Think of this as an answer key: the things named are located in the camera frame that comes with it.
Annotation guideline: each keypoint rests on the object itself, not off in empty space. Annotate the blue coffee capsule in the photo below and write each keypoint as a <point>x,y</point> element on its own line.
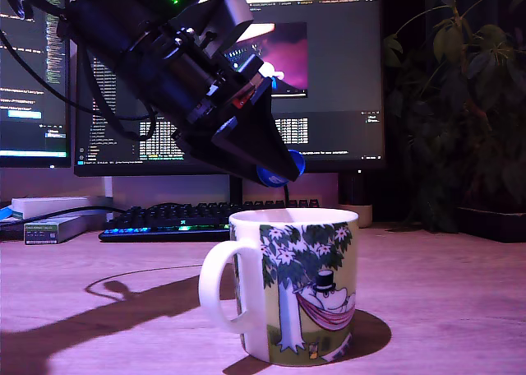
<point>271,178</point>

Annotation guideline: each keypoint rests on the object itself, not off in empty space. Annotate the white illustrated coffee mug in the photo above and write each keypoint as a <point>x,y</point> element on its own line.
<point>312,288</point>

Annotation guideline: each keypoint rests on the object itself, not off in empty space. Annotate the black backlit keyboard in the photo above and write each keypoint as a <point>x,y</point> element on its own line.
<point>164,223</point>

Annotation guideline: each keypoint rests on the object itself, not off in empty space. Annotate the large computer monitor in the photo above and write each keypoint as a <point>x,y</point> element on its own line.
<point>341,75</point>

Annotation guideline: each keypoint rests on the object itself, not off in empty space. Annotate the narrow computer monitor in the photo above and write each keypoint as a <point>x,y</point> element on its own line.
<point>29,103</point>

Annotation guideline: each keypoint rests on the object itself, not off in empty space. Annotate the white cardboard box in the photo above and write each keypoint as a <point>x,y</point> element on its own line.
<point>49,206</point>

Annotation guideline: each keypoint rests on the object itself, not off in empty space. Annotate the grey box with green label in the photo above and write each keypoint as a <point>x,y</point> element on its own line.
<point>45,231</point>

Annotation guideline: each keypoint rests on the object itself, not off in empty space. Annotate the leafy houseplant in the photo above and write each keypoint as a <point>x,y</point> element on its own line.
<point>464,103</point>

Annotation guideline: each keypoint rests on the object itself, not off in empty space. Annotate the black planter tray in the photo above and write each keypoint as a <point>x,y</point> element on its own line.
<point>493,223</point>

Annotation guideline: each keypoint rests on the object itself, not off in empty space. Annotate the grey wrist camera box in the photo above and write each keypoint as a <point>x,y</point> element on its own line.
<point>232,17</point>

